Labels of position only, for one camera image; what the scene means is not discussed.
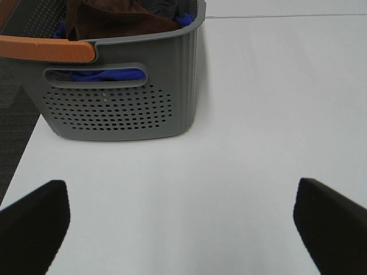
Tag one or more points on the brown towel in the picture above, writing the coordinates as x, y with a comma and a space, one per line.
105, 19

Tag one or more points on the orange basket handle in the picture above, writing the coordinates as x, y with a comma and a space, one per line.
46, 49

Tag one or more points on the dark grey cloth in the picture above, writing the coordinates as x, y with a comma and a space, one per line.
171, 9

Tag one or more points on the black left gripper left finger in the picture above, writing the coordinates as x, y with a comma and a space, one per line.
33, 229

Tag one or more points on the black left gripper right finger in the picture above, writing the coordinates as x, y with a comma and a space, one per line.
332, 228

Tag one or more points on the blue cloth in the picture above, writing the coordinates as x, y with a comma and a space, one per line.
105, 75

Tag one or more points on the grey perforated plastic basket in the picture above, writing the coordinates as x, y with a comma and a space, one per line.
160, 105

